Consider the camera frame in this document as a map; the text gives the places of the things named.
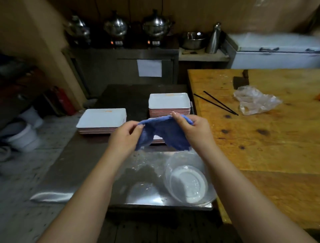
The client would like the white plastic bucket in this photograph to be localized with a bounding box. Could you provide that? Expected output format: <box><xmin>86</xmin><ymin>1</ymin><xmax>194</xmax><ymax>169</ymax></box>
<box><xmin>2</xmin><ymin>120</ymin><xmax>40</xmax><ymax>153</ymax></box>
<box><xmin>20</xmin><ymin>106</ymin><xmax>43</xmax><ymax>129</ymax></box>

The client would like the person's right hand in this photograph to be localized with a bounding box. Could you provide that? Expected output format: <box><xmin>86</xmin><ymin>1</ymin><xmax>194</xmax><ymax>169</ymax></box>
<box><xmin>171</xmin><ymin>111</ymin><xmax>217</xmax><ymax>156</ymax></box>

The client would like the white chest freezer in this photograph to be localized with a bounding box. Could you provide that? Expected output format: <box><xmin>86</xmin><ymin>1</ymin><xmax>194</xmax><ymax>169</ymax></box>
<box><xmin>221</xmin><ymin>32</ymin><xmax>320</xmax><ymax>70</ymax></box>

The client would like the beige side counter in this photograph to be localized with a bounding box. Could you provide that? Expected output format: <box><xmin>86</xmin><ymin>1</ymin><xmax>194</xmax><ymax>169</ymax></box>
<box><xmin>179</xmin><ymin>47</ymin><xmax>230</xmax><ymax>62</ymax></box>

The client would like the red fire extinguisher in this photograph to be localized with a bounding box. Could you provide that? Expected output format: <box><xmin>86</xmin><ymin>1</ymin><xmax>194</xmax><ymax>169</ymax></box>
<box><xmin>54</xmin><ymin>86</ymin><xmax>77</xmax><ymax>116</ymax></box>

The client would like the crumpled clear plastic bag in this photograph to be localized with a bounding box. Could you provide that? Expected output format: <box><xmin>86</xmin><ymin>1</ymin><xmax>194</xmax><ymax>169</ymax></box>
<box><xmin>233</xmin><ymin>85</ymin><xmax>283</xmax><ymax>116</ymax></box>

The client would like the stainless steel cabinet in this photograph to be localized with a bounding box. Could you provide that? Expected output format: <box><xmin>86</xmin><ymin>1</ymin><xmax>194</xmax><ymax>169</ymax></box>
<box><xmin>62</xmin><ymin>46</ymin><xmax>180</xmax><ymax>97</ymax></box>

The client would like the steel jug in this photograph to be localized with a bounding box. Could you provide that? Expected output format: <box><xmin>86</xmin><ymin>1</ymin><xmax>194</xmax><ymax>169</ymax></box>
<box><xmin>205</xmin><ymin>22</ymin><xmax>222</xmax><ymax>54</ymax></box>

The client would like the steel basin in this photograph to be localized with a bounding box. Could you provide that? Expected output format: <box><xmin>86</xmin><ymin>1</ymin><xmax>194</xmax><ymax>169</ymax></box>
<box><xmin>180</xmin><ymin>32</ymin><xmax>207</xmax><ymax>50</ymax></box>

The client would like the grey brick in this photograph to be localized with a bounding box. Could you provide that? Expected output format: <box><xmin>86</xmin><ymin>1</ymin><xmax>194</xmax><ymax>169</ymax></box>
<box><xmin>82</xmin><ymin>98</ymin><xmax>98</xmax><ymax>108</ymax></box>

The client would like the blue cloth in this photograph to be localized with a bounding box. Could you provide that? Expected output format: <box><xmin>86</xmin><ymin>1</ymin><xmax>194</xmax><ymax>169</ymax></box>
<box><xmin>135</xmin><ymin>114</ymin><xmax>195</xmax><ymax>152</ymax></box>

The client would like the person's right forearm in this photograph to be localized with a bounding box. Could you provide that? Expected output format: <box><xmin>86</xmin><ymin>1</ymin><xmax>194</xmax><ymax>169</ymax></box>
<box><xmin>201</xmin><ymin>144</ymin><xmax>318</xmax><ymax>243</ymax></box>

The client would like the clear glass bowl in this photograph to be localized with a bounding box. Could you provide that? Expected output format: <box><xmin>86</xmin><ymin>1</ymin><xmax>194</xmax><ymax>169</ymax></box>
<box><xmin>164</xmin><ymin>151</ymin><xmax>217</xmax><ymax>206</ymax></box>

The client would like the dark storage rack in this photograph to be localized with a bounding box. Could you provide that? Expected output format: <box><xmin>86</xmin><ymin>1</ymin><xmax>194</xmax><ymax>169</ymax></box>
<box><xmin>0</xmin><ymin>52</ymin><xmax>50</xmax><ymax>126</ymax></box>

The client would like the steel work table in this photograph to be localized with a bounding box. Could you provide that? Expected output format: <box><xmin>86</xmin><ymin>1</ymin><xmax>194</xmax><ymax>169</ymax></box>
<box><xmin>30</xmin><ymin>84</ymin><xmax>217</xmax><ymax>212</ymax></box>

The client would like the steel cleaver with dark handle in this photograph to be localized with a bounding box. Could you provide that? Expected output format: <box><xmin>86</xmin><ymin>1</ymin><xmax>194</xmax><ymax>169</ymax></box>
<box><xmin>233</xmin><ymin>69</ymin><xmax>250</xmax><ymax>90</ymax></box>

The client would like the wooden table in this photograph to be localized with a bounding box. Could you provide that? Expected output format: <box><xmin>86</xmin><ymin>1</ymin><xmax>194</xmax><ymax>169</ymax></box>
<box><xmin>187</xmin><ymin>69</ymin><xmax>320</xmax><ymax>230</ymax></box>

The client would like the white paper sheet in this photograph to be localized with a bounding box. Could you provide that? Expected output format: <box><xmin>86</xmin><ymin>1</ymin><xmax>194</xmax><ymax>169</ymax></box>
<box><xmin>137</xmin><ymin>59</ymin><xmax>162</xmax><ymax>77</ymax></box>

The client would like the person's left forearm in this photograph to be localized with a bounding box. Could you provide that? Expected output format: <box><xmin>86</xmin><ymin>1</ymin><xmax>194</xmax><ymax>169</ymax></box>
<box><xmin>36</xmin><ymin>148</ymin><xmax>127</xmax><ymax>243</ymax></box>

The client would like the person's left hand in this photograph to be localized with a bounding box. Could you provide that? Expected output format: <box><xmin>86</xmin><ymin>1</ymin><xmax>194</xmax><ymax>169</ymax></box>
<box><xmin>107</xmin><ymin>120</ymin><xmax>145</xmax><ymax>161</ymax></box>

